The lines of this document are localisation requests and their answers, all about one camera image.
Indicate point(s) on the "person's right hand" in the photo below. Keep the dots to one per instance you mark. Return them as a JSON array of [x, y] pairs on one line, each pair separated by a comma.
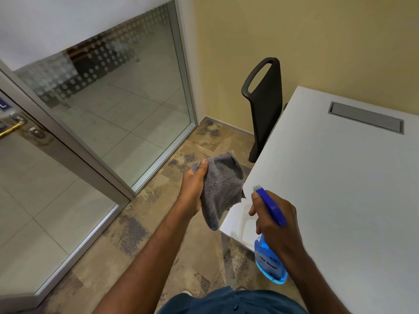
[[278, 222]]

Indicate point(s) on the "person's left hand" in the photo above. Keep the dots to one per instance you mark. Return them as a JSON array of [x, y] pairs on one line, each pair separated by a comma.
[[192, 189]]

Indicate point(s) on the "person's left thumb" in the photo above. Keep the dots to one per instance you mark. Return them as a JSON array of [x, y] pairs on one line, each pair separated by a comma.
[[200, 170]]

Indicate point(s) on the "grey microfibre cloth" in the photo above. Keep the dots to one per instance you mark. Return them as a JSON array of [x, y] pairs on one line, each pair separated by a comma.
[[221, 188]]

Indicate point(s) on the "blue spray bottle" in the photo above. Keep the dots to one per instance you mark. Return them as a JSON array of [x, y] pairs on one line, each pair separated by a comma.
[[270, 255]]

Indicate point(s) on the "person's right forearm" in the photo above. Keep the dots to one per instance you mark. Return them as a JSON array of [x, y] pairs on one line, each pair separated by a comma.
[[319, 284]]

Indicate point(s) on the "person's left forearm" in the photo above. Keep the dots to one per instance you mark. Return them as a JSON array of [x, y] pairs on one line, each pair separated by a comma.
[[144, 261]]

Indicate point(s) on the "black office chair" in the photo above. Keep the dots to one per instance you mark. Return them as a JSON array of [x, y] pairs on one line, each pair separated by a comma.
[[263, 101]]

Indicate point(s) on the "glass partition panel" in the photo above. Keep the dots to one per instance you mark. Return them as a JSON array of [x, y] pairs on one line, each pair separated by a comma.
[[111, 91]]

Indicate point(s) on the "white table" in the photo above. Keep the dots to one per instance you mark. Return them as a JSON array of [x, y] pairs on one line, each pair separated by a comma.
[[330, 205]]

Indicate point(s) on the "person's blue shirt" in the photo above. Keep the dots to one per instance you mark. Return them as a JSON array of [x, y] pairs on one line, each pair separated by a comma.
[[235, 302]]

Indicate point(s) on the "glass door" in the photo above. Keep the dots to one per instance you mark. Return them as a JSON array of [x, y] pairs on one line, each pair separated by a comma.
[[39, 199]]

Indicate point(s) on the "metal door lock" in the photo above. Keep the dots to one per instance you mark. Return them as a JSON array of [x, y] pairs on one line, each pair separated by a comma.
[[35, 131]]

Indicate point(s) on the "blue door sign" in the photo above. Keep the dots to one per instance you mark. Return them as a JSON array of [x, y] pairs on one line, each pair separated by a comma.
[[2, 104]]

